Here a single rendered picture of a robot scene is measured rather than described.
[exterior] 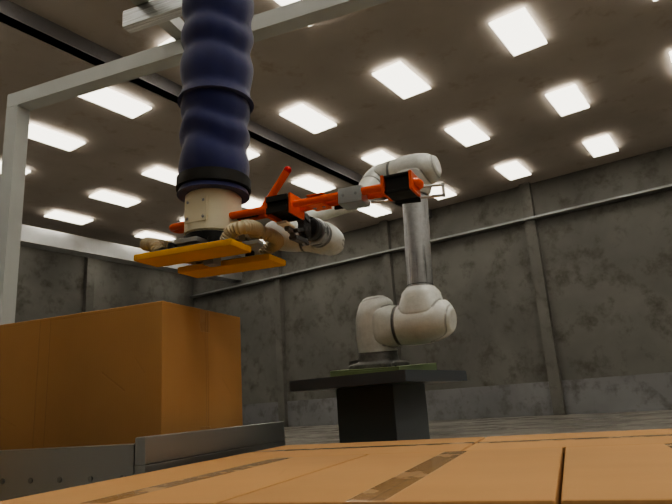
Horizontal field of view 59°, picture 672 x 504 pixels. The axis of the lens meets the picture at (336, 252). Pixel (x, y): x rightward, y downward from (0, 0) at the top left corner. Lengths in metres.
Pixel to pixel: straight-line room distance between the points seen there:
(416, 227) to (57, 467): 1.45
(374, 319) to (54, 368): 1.11
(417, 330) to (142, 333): 1.00
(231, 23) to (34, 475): 1.38
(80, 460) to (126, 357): 0.29
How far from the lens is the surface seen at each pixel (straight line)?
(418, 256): 2.26
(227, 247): 1.60
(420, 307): 2.19
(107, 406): 1.72
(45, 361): 1.89
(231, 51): 1.95
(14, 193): 5.13
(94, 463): 1.53
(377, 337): 2.25
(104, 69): 4.88
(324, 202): 1.61
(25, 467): 1.68
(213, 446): 1.66
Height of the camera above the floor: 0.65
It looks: 15 degrees up
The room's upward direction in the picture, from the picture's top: 4 degrees counter-clockwise
